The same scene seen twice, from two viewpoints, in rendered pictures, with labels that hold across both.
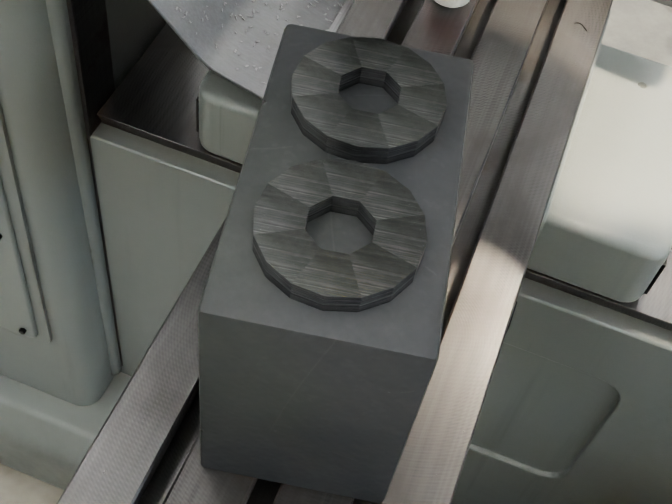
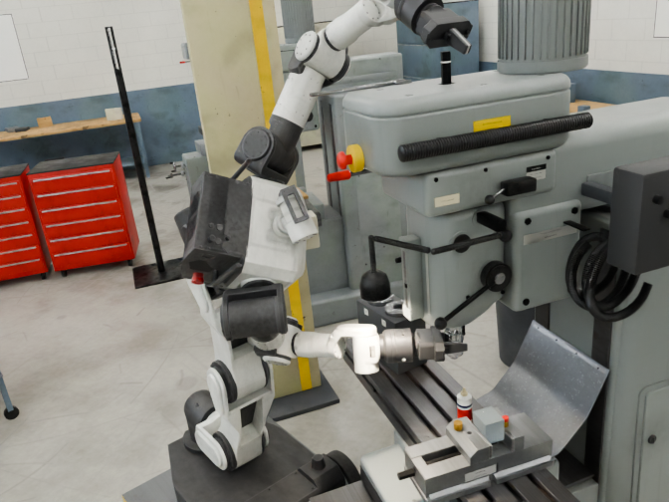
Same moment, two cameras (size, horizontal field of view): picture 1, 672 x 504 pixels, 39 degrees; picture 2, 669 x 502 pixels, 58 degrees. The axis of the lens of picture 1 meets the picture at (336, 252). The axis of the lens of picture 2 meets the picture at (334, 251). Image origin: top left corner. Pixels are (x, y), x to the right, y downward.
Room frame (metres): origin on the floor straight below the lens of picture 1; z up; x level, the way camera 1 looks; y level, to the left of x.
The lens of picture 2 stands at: (1.81, -1.04, 2.06)
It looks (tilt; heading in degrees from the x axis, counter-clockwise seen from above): 22 degrees down; 150
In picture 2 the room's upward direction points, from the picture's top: 6 degrees counter-clockwise
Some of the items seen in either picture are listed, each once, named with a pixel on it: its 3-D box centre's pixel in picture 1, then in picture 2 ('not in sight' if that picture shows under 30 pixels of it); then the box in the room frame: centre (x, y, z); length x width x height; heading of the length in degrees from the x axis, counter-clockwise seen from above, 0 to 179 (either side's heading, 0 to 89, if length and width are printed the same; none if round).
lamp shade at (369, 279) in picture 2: not in sight; (374, 282); (0.74, -0.32, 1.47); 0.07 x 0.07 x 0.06
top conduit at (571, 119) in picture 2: not in sight; (498, 135); (0.91, -0.10, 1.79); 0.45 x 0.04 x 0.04; 77
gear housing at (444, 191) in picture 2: not in sight; (465, 172); (0.77, -0.06, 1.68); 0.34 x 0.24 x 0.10; 77
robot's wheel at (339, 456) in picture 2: not in sight; (341, 478); (0.27, -0.21, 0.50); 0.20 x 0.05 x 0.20; 6
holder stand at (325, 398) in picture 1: (337, 260); (390, 329); (0.35, 0.00, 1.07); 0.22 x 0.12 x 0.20; 179
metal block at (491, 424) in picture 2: not in sight; (488, 425); (0.92, -0.13, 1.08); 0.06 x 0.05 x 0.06; 165
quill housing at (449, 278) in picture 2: not in sight; (453, 258); (0.77, -0.10, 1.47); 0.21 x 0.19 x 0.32; 167
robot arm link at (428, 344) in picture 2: not in sight; (418, 345); (0.71, -0.18, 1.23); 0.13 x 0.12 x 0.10; 146
